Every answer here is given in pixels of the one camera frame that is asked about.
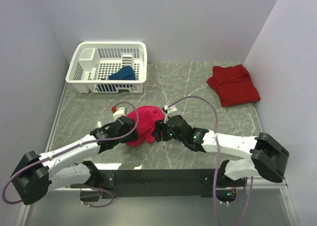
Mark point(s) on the blue t shirt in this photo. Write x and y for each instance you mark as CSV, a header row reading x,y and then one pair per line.
x,y
125,73

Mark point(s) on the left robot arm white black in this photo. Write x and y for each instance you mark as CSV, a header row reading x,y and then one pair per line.
x,y
36,175

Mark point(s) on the black base beam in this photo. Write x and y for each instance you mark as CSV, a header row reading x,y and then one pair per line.
x,y
154,183

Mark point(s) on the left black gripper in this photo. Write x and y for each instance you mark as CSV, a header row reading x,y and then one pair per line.
x,y
131,139

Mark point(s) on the dark red folded t shirt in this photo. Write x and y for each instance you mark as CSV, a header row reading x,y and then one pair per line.
x,y
233,85

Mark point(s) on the pink t shirt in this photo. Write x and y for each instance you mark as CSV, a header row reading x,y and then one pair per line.
x,y
148,115

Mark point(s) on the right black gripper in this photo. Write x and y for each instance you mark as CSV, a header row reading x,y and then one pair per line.
x,y
161,126

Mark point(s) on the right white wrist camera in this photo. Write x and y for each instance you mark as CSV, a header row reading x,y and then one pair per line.
x,y
169,111

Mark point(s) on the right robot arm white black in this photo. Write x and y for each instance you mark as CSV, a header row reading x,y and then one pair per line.
x,y
258,155

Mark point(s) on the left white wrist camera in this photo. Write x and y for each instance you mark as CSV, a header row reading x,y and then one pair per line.
x,y
118,112

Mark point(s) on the white plastic basket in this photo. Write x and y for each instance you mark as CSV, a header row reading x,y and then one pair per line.
x,y
93,62

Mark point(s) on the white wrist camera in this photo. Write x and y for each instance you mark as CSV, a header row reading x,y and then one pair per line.
x,y
118,112
169,111

